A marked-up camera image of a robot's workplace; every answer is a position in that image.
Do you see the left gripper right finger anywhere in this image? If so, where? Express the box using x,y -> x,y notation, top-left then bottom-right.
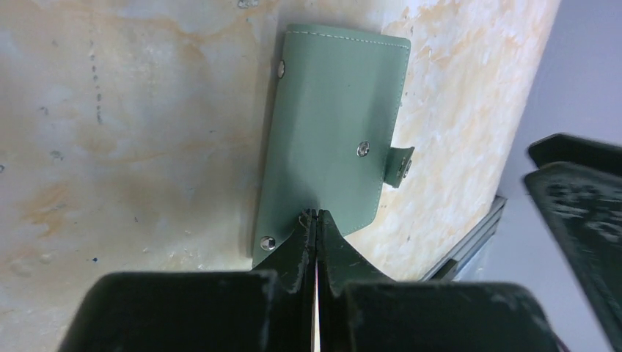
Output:
316,210 -> 559,351

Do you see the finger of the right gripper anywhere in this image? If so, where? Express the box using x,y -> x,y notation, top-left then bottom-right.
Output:
524,133 -> 621,350

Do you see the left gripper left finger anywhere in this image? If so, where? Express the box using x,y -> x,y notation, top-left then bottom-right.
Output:
59,210 -> 317,351

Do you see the green leather card holder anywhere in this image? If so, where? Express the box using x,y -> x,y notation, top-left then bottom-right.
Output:
252,24 -> 413,265

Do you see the aluminium front frame rail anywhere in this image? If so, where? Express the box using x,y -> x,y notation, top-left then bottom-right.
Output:
421,196 -> 507,281

